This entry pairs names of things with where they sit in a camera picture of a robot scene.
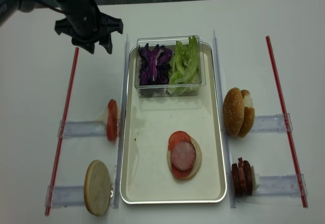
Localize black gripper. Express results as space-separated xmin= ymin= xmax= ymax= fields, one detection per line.
xmin=54 ymin=0 xmax=123 ymax=54

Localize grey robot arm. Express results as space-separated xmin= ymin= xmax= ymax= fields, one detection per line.
xmin=1 ymin=0 xmax=123 ymax=54

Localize upright tomato slice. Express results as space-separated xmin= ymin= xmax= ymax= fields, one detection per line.
xmin=107 ymin=99 xmax=118 ymax=141

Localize green lettuce leaves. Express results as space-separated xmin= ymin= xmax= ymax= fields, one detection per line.
xmin=167 ymin=36 xmax=201 ymax=95

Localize upper tomato slice on tray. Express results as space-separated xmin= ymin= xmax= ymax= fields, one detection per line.
xmin=168 ymin=131 xmax=191 ymax=151

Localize tomato slice on tray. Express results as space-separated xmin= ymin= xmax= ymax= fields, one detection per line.
xmin=168 ymin=131 xmax=191 ymax=151
xmin=171 ymin=165 xmax=192 ymax=179

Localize lower tomato slice on tray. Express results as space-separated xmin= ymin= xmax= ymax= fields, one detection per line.
xmin=171 ymin=165 xmax=192 ymax=179

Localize white pusher block meat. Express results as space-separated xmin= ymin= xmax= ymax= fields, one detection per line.
xmin=251 ymin=166 xmax=260 ymax=192

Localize left red strip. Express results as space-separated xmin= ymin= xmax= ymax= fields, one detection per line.
xmin=45 ymin=47 xmax=79 ymax=216

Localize red strip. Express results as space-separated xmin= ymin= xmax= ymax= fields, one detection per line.
xmin=45 ymin=47 xmax=79 ymax=216
xmin=266 ymin=36 xmax=309 ymax=208

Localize purple cabbage leaves pile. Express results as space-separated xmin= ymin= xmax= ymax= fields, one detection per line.
xmin=138 ymin=43 xmax=173 ymax=86

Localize clear plastic salad container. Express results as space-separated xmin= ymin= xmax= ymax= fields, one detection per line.
xmin=134 ymin=35 xmax=205 ymax=98

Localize cream metal tray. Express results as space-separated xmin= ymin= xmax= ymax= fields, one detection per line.
xmin=120 ymin=43 xmax=227 ymax=204

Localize upright pale bun half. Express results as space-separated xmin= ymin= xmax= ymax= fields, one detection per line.
xmin=83 ymin=160 xmax=111 ymax=216

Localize ham slice on tray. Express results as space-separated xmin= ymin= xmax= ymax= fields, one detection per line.
xmin=171 ymin=141 xmax=196 ymax=171

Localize sesame bun top front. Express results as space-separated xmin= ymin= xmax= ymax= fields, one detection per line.
xmin=223 ymin=87 xmax=244 ymax=136

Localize bottom bun on tray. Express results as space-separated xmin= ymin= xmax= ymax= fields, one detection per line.
xmin=167 ymin=137 xmax=202 ymax=180

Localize sesame bun half rear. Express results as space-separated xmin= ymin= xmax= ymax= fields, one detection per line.
xmin=238 ymin=90 xmax=255 ymax=138

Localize dark sausage slice rear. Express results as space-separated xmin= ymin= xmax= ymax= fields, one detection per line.
xmin=243 ymin=160 xmax=253 ymax=196

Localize dark sausage slice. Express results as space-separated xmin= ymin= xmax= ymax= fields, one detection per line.
xmin=243 ymin=160 xmax=253 ymax=196
xmin=232 ymin=164 xmax=242 ymax=197

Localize dark sausage slice front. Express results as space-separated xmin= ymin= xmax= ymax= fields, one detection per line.
xmin=232 ymin=164 xmax=242 ymax=197

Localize bacon slice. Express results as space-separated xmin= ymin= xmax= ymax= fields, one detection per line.
xmin=238 ymin=158 xmax=247 ymax=196

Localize right red strip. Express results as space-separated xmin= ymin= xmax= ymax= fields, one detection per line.
xmin=266 ymin=36 xmax=309 ymax=208

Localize clear tomato holder rail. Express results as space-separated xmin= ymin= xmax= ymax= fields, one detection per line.
xmin=57 ymin=121 xmax=107 ymax=139

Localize left clear long rail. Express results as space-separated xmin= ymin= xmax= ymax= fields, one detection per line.
xmin=112 ymin=35 xmax=129 ymax=209

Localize clear bun holder rail left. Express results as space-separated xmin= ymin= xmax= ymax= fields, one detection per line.
xmin=45 ymin=185 xmax=85 ymax=207

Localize clear bun holder rail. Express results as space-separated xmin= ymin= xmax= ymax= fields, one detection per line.
xmin=45 ymin=185 xmax=85 ymax=207
xmin=251 ymin=113 xmax=293 ymax=133

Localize clear bun holder rail right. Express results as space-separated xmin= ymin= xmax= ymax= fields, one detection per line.
xmin=251 ymin=113 xmax=293 ymax=133

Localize clear meat holder rail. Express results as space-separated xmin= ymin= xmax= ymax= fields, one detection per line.
xmin=252 ymin=175 xmax=308 ymax=196

